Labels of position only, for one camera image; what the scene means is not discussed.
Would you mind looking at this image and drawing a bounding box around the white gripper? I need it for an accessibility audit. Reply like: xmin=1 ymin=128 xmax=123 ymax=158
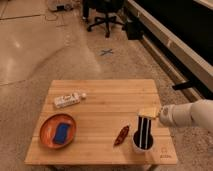
xmin=138 ymin=105 xmax=181 ymax=127

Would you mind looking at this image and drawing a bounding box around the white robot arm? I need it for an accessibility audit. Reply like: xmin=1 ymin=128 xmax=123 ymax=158
xmin=138 ymin=99 xmax=213 ymax=132

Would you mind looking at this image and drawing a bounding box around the white ceramic cup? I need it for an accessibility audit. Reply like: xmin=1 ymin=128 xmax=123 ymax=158
xmin=132 ymin=131 xmax=154 ymax=154

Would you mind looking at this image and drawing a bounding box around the orange ceramic plate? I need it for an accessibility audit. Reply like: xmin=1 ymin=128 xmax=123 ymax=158
xmin=39 ymin=113 xmax=77 ymax=149

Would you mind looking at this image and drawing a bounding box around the dark red chili pepper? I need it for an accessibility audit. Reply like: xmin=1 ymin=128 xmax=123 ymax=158
xmin=114 ymin=125 xmax=130 ymax=146

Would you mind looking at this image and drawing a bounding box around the white plastic bottle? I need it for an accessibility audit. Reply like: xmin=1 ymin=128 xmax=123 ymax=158
xmin=54 ymin=92 xmax=87 ymax=108

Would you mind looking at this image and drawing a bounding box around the black box on floor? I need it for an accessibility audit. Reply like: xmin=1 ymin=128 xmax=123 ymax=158
xmin=125 ymin=21 xmax=143 ymax=40

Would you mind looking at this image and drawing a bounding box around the blue sponge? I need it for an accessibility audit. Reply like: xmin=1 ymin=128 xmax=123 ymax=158
xmin=53 ymin=123 xmax=70 ymax=144

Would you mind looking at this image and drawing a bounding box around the black office chair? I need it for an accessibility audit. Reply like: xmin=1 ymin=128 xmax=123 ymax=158
xmin=82 ymin=0 xmax=124 ymax=38

